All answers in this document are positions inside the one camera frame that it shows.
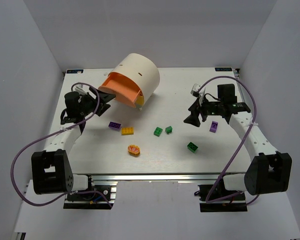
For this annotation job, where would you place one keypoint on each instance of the blue corner label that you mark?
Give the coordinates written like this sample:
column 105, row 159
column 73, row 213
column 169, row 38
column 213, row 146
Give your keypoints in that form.
column 223, row 69
column 74, row 71

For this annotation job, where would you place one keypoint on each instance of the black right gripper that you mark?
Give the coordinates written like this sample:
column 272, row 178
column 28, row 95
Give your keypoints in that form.
column 201, row 110

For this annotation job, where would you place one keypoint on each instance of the green lego brick right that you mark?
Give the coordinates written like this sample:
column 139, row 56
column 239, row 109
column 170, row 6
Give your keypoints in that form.
column 192, row 147

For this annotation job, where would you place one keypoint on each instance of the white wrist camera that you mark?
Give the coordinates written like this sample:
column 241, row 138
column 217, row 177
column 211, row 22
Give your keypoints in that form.
column 197, row 91
column 77, row 88

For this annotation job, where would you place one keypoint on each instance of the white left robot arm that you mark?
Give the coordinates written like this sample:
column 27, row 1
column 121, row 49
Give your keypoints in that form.
column 51, row 169

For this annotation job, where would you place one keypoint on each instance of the cream drawer cabinet shell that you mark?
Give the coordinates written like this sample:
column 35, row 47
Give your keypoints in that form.
column 142, row 71

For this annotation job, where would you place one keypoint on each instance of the left blue corner label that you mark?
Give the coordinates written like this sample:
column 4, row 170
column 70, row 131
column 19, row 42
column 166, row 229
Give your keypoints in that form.
column 74, row 71

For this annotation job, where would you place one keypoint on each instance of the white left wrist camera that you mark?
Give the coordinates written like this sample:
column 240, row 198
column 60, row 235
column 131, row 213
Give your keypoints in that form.
column 77, row 88

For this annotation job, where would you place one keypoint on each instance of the right blue corner label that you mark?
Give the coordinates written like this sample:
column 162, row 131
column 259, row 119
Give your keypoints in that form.
column 223, row 69

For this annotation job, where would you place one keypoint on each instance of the yellow lego brick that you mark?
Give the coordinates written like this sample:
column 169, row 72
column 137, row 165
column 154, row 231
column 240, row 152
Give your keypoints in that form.
column 127, row 131

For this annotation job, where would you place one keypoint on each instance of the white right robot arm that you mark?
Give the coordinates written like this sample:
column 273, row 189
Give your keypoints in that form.
column 269, row 170

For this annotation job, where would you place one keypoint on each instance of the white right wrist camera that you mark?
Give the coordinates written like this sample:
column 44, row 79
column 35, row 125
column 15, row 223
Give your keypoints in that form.
column 197, row 91

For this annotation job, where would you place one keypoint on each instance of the orange oval lego piece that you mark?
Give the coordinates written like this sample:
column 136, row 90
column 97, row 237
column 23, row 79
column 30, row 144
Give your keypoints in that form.
column 134, row 150

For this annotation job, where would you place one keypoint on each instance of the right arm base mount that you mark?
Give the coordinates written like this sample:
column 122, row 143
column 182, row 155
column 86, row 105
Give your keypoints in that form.
column 228, row 205

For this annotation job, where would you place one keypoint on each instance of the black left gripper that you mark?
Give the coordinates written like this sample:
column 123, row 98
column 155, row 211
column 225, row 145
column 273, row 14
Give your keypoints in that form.
column 95, row 100

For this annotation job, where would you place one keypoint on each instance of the yellow drawer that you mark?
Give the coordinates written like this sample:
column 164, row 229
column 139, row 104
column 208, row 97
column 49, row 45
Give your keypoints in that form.
column 139, row 100

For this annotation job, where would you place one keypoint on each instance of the green lego brick left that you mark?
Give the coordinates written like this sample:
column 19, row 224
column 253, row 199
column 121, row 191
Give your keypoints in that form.
column 157, row 132

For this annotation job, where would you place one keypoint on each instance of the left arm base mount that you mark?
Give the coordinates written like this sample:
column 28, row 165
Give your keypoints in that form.
column 101, row 195

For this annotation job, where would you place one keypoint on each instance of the small green lego brick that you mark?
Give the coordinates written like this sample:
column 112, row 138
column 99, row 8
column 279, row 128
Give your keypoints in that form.
column 169, row 129

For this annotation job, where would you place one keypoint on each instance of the aluminium table front rail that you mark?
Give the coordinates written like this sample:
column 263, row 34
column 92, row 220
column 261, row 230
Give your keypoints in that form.
column 131, row 177

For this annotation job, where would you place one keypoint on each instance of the purple curved lego brick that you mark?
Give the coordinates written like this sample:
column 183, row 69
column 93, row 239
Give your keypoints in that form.
column 213, row 127

